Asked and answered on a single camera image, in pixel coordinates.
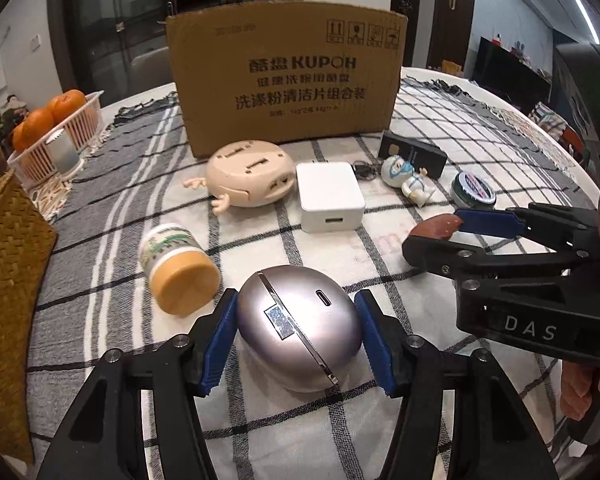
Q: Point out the silver metal cup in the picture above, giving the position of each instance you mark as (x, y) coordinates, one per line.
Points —
(63, 154)

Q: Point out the black rectangular device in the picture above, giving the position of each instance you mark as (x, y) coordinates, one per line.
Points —
(418, 153)

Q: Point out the person's right hand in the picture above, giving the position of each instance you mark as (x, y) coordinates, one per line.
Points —
(576, 384)

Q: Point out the orange fruit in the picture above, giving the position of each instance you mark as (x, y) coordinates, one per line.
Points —
(17, 139)
(66, 104)
(37, 124)

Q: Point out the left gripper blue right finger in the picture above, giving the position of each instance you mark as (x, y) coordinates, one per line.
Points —
(383, 337)

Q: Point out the grey chair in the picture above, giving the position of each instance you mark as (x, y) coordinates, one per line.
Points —
(150, 70)

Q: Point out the black television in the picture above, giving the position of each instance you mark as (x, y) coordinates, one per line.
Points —
(501, 73)

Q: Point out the brown wooden folding knife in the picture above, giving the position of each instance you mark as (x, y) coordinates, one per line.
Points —
(440, 227)

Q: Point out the yellow-capped white pill bottle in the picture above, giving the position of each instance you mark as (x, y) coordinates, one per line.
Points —
(180, 275)

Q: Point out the beige round toy device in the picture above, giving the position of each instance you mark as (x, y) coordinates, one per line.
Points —
(246, 174)

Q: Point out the astronaut medic figurine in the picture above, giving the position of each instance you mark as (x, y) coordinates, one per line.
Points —
(413, 183)

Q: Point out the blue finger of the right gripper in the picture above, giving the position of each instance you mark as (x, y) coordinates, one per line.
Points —
(496, 223)
(440, 257)

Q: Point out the white fruit basket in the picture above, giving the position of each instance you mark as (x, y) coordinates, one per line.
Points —
(33, 166)

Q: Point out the plaid tablecloth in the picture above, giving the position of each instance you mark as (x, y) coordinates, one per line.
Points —
(94, 296)

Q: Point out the woven straw box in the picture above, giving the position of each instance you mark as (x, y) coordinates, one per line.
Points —
(26, 241)

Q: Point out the brown cardboard box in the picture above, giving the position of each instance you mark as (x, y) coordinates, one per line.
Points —
(284, 71)

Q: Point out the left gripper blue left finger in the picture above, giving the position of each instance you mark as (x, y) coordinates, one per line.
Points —
(213, 336)

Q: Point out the silver egg-shaped device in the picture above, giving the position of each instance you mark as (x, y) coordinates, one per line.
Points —
(300, 326)

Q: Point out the black key with ring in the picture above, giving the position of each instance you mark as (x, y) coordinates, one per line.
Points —
(365, 171)

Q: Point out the green round tin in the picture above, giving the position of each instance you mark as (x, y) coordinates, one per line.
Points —
(470, 191)

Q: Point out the white power adapter cube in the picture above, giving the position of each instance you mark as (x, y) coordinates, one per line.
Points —
(330, 197)

